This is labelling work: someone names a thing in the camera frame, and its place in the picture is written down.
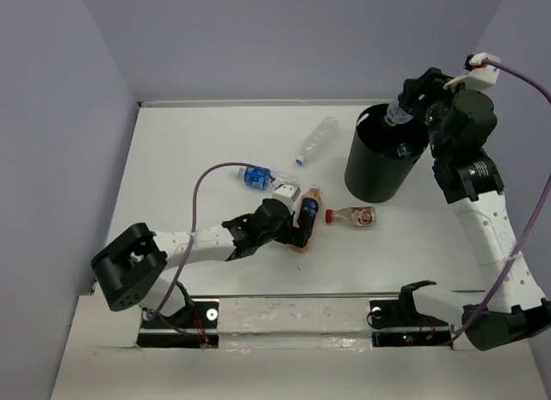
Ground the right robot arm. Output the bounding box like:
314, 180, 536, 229
396, 58, 550, 351

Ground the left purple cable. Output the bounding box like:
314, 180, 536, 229
145, 162, 281, 332

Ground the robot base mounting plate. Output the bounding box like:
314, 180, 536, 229
137, 295, 451, 350

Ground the clear bottle blue cap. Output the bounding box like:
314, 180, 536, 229
294, 116, 341, 166

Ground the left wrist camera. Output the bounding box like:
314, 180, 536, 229
272, 182, 300, 212

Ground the small bottle red cap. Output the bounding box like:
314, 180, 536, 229
325, 206, 376, 229

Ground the small bottle pepsi label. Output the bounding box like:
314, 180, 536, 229
384, 97, 413, 127

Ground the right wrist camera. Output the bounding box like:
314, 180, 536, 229
443, 52, 501, 91

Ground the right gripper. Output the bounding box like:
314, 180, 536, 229
399, 66, 478, 159

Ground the clear bottle blue label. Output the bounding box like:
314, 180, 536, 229
237, 166, 299, 191

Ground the purple cable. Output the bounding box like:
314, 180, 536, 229
449, 59, 551, 345
145, 162, 281, 332

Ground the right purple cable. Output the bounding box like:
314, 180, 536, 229
449, 59, 551, 345

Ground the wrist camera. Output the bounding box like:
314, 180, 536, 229
272, 182, 300, 212
443, 52, 501, 91

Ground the black cylindrical bin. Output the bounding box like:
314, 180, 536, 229
344, 103, 429, 203

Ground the clear crushed bottle white cap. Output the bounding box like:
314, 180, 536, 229
396, 143, 415, 159

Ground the orange juice bottle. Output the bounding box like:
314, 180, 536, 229
290, 185, 322, 252

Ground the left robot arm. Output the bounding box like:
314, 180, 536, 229
90, 199, 317, 327

